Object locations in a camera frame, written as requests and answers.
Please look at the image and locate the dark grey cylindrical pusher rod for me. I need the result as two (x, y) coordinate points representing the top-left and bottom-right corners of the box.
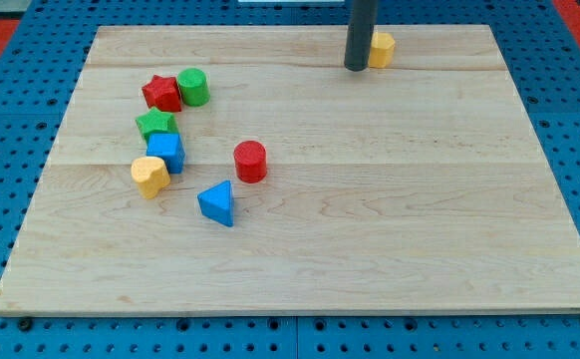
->
(344, 0), (379, 72)

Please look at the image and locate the light wooden board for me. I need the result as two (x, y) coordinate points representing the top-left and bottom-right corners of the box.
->
(0, 25), (580, 317)

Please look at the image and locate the blue cube block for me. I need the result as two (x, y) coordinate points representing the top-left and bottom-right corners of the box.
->
(145, 133), (185, 174)

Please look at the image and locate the green cylinder block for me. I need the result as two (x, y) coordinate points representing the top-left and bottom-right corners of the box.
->
(176, 68), (210, 107)

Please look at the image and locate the yellow hexagon block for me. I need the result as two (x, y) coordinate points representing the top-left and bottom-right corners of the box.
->
(369, 32), (396, 69)

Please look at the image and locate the blue triangle block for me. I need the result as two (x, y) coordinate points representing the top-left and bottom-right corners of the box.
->
(197, 180), (234, 227)

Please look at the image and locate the red star block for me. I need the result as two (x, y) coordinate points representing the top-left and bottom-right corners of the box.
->
(142, 75), (182, 113)

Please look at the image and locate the yellow heart block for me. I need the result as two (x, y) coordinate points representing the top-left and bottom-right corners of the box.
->
(131, 157), (170, 199)

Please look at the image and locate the green star block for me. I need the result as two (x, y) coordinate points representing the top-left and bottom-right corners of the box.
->
(136, 107), (179, 143)

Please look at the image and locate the red cylinder block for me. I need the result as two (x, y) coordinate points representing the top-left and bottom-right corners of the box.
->
(233, 141), (267, 183)

